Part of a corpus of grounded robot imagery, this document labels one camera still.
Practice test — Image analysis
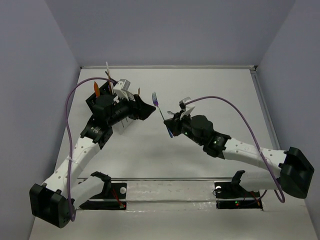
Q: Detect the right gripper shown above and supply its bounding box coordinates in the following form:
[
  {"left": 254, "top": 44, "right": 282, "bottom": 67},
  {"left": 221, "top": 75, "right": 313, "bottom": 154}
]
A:
[{"left": 164, "top": 109, "right": 204, "bottom": 146}]

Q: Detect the iridescent metal fork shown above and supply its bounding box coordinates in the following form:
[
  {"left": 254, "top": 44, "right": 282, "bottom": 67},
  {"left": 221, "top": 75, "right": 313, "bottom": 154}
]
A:
[{"left": 151, "top": 92, "right": 173, "bottom": 138}]

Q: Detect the orange plastic knife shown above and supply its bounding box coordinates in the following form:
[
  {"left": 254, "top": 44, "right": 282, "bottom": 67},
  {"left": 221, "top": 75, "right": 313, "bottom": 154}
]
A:
[{"left": 93, "top": 81, "right": 101, "bottom": 98}]

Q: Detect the white chopstick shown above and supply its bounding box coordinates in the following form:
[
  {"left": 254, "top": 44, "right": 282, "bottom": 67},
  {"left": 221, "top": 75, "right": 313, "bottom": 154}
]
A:
[{"left": 105, "top": 61, "right": 117, "bottom": 94}]

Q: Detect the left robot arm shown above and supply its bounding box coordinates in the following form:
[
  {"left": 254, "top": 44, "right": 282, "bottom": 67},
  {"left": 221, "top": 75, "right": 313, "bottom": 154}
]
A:
[{"left": 29, "top": 94, "right": 156, "bottom": 229}]

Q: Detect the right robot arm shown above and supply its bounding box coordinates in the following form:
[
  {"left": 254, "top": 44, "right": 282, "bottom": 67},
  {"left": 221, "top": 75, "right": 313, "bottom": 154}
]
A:
[{"left": 164, "top": 112, "right": 315, "bottom": 199}]

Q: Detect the white utensil caddy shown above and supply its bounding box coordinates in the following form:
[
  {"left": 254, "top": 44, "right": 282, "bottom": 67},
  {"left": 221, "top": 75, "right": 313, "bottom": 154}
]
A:
[{"left": 113, "top": 117, "right": 134, "bottom": 135}]

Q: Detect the black utensil caddy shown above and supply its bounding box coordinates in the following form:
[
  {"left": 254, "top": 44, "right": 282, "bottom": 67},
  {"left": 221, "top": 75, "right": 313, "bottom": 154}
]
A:
[{"left": 85, "top": 78, "right": 118, "bottom": 111}]

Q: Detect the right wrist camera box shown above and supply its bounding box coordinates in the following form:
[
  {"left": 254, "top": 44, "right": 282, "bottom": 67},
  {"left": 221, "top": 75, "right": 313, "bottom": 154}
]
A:
[{"left": 179, "top": 97, "right": 195, "bottom": 120}]

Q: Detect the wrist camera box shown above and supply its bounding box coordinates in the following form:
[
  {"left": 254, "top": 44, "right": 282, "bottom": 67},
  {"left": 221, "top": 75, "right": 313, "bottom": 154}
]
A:
[
  {"left": 179, "top": 97, "right": 195, "bottom": 120},
  {"left": 113, "top": 79, "right": 131, "bottom": 100}
]

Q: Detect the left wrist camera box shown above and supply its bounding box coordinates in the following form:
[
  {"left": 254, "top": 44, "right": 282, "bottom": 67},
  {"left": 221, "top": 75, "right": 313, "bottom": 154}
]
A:
[{"left": 113, "top": 79, "right": 131, "bottom": 100}]

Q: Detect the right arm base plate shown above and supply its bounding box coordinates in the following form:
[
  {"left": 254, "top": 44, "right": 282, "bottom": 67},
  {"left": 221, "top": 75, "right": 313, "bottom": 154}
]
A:
[{"left": 212, "top": 181, "right": 263, "bottom": 210}]

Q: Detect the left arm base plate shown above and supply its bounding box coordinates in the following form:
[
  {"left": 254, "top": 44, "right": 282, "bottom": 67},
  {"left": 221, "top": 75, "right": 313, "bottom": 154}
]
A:
[{"left": 77, "top": 171, "right": 127, "bottom": 211}]

